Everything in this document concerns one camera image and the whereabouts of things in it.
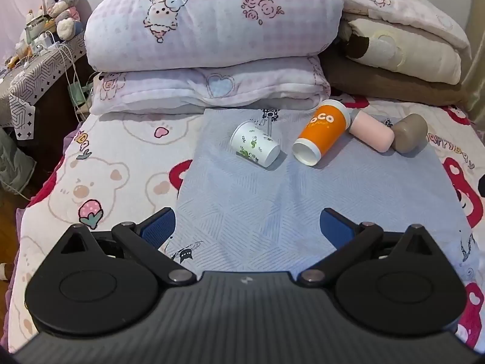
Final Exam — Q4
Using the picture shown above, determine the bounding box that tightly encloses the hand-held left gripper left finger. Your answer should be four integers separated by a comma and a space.
57, 208, 197, 286

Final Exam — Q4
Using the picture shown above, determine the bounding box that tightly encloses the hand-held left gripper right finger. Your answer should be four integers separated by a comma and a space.
297, 208, 436, 287

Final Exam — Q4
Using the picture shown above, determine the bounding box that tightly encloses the white cup with green print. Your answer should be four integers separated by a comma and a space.
229, 120, 282, 169

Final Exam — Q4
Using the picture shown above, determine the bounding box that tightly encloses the orange paper cup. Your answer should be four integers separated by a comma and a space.
292, 99, 352, 167

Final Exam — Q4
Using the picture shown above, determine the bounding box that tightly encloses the pink cup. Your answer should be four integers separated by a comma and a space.
349, 109, 395, 154

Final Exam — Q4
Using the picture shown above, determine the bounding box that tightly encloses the grey-brown cup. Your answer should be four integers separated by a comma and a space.
391, 114, 429, 154

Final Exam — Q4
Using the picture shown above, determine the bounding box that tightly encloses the light blue quilted mat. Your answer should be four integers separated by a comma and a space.
167, 107, 474, 274

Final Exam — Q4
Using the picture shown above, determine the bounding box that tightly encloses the dark wooden side table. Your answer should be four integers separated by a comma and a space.
23, 55, 95, 183

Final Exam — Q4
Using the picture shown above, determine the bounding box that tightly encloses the pink checked heart print pillow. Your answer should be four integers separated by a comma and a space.
90, 55, 331, 115

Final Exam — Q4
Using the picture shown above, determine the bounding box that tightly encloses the grey cloth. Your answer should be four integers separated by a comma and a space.
0, 127, 37, 195

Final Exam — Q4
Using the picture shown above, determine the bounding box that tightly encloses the cream blanket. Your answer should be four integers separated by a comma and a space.
339, 13, 463, 84

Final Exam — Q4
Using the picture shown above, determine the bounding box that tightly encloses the bedside table with patterned cloth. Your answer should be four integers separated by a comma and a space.
0, 32, 88, 141

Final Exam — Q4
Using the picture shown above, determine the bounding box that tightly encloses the pink checked rabbit print duvet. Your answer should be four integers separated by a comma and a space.
84, 0, 345, 73

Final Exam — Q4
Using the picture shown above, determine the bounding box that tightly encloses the beige curtain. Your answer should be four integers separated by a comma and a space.
460, 0, 485, 112

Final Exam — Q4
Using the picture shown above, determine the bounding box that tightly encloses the pink rabbit print quilt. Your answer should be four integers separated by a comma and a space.
307, 0, 472, 50

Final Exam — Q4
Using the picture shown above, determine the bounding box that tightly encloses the grey rabbit plush toy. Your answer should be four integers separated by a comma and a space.
40, 0, 83, 40

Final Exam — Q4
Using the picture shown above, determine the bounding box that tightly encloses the white cable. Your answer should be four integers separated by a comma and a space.
57, 40, 92, 116

